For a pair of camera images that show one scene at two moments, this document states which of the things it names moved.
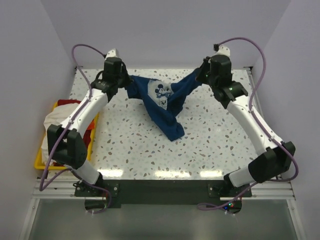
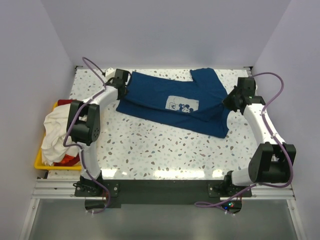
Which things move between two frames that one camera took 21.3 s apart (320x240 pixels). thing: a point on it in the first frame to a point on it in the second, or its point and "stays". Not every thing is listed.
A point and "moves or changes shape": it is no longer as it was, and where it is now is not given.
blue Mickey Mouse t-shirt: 164,101 moves or changes shape
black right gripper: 205,65 to 226,100
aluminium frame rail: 64,189 stays
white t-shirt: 56,115 stays
